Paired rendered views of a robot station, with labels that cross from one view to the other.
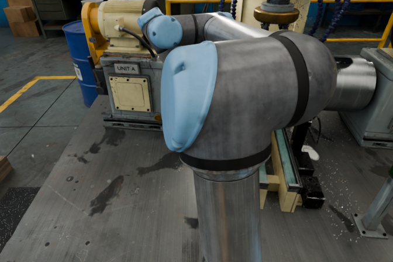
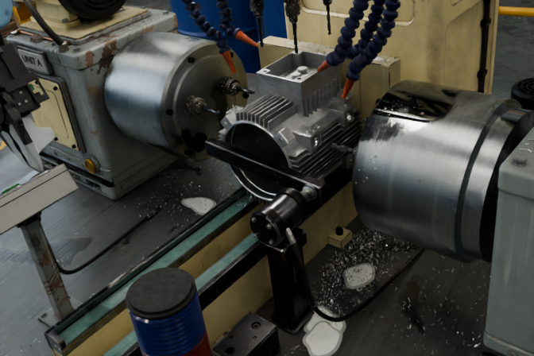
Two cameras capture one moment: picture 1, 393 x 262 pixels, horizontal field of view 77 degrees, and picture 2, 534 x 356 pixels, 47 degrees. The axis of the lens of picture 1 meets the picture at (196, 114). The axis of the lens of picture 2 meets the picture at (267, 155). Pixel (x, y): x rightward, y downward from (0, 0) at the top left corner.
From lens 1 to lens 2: 90 cm
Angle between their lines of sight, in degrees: 31
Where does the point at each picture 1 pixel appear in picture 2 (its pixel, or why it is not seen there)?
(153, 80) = (71, 90)
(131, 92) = (47, 106)
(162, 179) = (9, 280)
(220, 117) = not seen: outside the picture
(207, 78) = not seen: outside the picture
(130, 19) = not seen: outside the picture
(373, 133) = (502, 345)
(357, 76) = (433, 158)
